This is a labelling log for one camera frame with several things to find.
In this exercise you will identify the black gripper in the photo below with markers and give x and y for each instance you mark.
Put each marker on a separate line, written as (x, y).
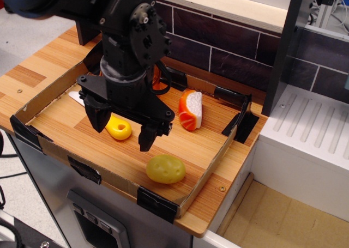
(133, 99)

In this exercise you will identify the white sink drainboard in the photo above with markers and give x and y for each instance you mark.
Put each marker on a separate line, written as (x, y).
(302, 151)

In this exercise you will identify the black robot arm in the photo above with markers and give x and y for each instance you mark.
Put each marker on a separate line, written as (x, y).
(134, 43)

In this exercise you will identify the silver oven control panel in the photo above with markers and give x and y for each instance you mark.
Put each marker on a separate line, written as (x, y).
(98, 228)

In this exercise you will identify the orange transparent pot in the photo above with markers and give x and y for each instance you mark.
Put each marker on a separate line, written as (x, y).
(156, 80)

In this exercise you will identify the yellow handled toy knife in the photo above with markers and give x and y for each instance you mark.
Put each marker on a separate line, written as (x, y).
(118, 128)

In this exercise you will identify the dark grey vertical post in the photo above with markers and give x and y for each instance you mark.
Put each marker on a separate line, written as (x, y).
(275, 86)

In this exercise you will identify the cardboard fence with black tape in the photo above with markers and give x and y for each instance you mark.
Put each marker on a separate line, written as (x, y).
(47, 119)

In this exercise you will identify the yellow toy potato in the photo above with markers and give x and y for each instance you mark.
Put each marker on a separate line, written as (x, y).
(165, 169)

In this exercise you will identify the salmon sushi toy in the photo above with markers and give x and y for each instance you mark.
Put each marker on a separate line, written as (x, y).
(190, 110)

